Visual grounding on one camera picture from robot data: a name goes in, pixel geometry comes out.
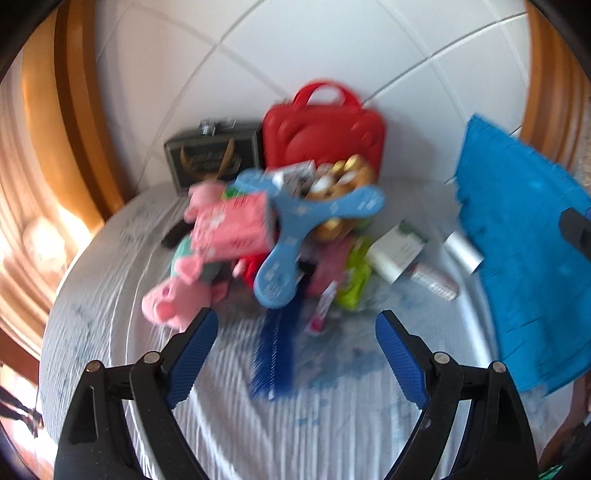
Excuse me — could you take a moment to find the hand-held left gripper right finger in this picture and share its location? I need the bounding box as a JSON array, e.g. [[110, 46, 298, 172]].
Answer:
[[375, 310, 539, 480]]

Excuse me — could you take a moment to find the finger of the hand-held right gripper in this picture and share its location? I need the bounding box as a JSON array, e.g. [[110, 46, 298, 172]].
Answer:
[[558, 208, 591, 266]]

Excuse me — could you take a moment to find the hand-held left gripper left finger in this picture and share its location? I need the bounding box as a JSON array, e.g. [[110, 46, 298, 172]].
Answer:
[[54, 307, 219, 480]]

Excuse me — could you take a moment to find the round desktop with striped cover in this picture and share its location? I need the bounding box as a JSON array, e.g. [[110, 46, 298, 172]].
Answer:
[[39, 178, 578, 480]]

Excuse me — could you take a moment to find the pink plush pig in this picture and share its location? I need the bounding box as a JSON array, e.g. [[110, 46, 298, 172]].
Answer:
[[141, 180, 234, 330]]

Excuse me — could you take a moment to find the blue cloth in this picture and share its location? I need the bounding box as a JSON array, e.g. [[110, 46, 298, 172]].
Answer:
[[455, 113, 591, 397]]

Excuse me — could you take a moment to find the white box with purple end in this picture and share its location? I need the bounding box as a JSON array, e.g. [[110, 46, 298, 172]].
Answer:
[[307, 281, 340, 334]]

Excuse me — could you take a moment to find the yellow-green tissue pack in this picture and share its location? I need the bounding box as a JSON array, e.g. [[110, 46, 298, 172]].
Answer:
[[336, 236, 374, 311]]

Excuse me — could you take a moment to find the white and green medicine box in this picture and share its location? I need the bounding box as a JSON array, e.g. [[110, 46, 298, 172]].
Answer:
[[369, 220, 430, 283]]

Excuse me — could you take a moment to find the silver cylinder can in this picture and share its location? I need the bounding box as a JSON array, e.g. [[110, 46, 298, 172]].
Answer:
[[443, 230, 485, 274]]

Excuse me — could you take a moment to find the pink plastic packet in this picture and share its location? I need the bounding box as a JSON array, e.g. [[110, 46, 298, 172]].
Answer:
[[310, 237, 352, 296]]

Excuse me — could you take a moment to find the pink tissue pack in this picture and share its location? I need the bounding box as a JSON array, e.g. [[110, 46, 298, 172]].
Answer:
[[190, 191, 278, 254]]

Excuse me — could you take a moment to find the brown teddy bear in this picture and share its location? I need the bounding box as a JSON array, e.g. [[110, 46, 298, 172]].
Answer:
[[305, 157, 377, 243]]

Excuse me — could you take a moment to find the dark metal box with clasp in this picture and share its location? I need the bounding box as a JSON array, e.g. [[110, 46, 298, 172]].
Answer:
[[164, 119, 264, 191]]

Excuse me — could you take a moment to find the beige curtain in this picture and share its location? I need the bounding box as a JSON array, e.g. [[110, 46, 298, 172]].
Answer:
[[0, 60, 107, 352]]

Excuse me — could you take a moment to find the red handled bag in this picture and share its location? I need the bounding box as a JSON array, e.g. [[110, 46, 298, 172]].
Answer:
[[262, 82, 386, 185]]

